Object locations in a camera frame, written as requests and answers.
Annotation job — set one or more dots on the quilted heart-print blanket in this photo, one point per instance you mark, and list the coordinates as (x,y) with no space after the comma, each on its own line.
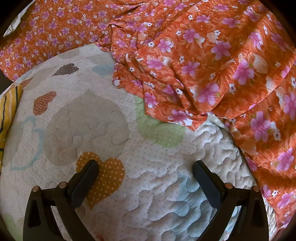
(150,162)

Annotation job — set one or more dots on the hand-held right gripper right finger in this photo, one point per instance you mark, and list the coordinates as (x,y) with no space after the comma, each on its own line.
(208,185)

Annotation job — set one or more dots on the white patterned cloth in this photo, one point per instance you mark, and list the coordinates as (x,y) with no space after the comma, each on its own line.
(15,25)

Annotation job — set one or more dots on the orange floral cloth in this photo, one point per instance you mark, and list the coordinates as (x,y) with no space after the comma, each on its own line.
(208,69)

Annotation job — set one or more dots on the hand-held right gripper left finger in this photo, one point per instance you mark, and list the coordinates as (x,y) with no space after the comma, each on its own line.
(85,183)

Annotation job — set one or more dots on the yellow striped garment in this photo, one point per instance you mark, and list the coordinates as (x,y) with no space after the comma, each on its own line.
(9,104)

